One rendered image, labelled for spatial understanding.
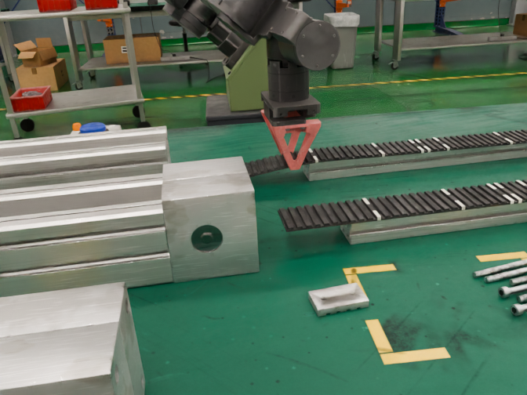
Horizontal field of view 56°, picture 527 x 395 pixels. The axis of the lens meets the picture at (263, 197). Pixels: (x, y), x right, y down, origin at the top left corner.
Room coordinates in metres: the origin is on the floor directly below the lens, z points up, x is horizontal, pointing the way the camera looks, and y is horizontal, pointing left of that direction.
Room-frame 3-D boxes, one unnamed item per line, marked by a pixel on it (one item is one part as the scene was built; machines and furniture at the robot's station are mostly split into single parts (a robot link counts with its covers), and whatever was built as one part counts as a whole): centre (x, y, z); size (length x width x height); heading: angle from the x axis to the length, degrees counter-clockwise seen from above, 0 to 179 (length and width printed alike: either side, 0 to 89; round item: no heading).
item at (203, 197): (0.49, 0.06, 0.83); 0.12 x 0.09 x 0.10; 8
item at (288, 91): (0.69, -0.04, 0.92); 0.10 x 0.07 x 0.07; 9
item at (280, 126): (0.68, -0.05, 0.85); 0.07 x 0.07 x 0.09; 9
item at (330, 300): (0.38, -0.07, 0.78); 0.05 x 0.03 x 0.01; 102
